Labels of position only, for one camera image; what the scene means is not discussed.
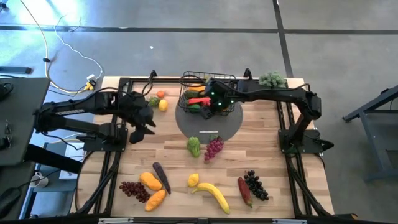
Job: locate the orange-red carrot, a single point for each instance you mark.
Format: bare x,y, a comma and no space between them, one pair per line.
197,101

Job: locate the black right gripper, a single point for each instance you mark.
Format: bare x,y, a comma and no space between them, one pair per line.
207,112

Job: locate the black frame clamp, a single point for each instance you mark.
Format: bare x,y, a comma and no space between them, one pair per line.
247,73
152,74

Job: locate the yellow-orange mango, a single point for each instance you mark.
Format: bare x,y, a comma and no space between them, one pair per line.
150,181

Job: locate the black flat floor bar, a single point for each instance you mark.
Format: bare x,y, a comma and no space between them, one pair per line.
15,70

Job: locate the white booklet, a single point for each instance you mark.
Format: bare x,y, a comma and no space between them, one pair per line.
73,152

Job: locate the yellow plug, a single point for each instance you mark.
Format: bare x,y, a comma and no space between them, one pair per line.
90,85

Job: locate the grey round woven placemat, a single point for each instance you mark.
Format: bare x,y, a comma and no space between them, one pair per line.
211,127

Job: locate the white mug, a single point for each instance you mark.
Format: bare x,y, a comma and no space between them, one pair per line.
37,180

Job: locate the green lime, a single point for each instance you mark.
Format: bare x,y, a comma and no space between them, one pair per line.
194,108

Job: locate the white power adapter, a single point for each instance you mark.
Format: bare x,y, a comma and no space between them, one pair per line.
91,76

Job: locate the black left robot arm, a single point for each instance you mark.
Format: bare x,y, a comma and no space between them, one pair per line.
77,109

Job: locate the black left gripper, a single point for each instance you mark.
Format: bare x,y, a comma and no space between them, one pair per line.
136,109

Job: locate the black desk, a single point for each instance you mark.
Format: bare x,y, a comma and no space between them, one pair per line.
18,93

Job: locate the small orange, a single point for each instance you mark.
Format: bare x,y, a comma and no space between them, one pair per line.
160,94

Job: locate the pale green artichoke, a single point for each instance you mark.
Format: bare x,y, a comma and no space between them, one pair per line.
153,101

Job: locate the dark red chili pepper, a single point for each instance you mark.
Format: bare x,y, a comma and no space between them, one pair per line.
244,191

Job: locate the dark purple eggplant toy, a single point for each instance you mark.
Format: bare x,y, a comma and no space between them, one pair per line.
161,177

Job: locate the potted green plant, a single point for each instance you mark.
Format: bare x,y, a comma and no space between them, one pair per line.
273,79

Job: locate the black grape bunch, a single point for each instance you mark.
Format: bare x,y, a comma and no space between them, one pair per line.
256,186

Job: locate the grey metal cart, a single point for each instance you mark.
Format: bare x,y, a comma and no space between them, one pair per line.
373,133

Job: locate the black table frame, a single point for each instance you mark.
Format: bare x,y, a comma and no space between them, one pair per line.
168,80

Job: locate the black flat device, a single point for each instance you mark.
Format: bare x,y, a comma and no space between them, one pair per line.
9,199

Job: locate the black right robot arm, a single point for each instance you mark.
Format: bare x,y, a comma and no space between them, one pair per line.
273,93

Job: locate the yellow banana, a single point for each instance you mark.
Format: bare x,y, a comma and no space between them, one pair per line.
214,194

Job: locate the magenta grape bunch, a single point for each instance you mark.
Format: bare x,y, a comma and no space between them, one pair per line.
213,149

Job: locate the yellow lemon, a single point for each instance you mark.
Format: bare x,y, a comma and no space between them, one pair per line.
193,180
163,105

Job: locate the dark red grape bunch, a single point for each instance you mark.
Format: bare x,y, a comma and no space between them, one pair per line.
135,191

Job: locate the black desk gadget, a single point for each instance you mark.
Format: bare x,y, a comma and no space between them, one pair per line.
6,135
4,90

